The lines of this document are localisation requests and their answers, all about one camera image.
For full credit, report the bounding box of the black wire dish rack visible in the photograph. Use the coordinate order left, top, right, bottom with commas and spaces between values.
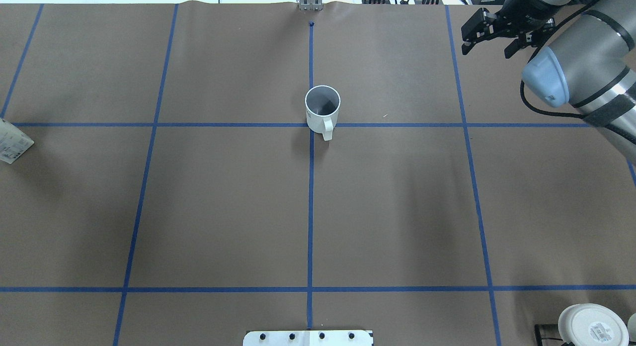
533, 324, 564, 346

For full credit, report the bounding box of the blue Pascual milk carton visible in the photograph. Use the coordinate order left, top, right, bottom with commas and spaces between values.
0, 119, 34, 164

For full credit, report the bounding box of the white ceramic mug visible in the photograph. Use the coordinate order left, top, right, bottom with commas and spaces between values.
304, 85, 342, 142

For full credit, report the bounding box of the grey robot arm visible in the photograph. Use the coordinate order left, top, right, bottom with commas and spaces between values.
461, 0, 635, 163

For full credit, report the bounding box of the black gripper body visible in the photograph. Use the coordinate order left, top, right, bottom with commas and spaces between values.
461, 7, 556, 43

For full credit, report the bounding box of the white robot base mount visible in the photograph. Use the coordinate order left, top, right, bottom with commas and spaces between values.
242, 330, 375, 346

